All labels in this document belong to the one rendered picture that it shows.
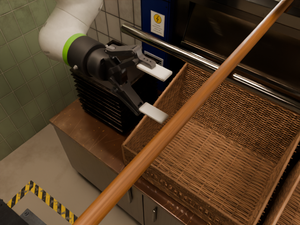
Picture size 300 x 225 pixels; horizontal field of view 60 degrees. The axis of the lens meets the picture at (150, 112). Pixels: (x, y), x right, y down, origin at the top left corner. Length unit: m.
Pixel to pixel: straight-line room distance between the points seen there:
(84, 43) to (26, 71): 1.19
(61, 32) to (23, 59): 1.09
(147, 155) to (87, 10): 0.43
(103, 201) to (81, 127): 0.92
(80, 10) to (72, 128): 0.73
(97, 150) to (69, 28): 0.66
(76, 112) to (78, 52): 0.77
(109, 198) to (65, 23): 0.46
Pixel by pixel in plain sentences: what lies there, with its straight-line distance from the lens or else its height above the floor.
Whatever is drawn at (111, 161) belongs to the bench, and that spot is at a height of 0.58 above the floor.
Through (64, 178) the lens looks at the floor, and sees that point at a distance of 1.88.
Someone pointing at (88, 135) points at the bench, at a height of 0.58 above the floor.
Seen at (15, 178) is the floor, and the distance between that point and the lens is 2.00.
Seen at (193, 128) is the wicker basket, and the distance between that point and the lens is 1.29.
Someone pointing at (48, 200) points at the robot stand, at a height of 0.00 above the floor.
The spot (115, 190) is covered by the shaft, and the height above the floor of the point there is 1.20.
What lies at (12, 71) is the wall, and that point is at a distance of 1.78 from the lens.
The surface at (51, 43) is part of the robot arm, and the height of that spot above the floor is 1.22.
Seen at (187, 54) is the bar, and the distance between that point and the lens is 0.72.
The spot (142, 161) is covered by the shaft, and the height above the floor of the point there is 1.20.
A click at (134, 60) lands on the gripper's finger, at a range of 0.53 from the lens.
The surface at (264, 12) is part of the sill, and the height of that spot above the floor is 1.16.
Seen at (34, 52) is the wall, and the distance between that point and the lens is 1.81.
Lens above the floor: 1.60
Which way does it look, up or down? 49 degrees down
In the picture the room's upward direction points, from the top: straight up
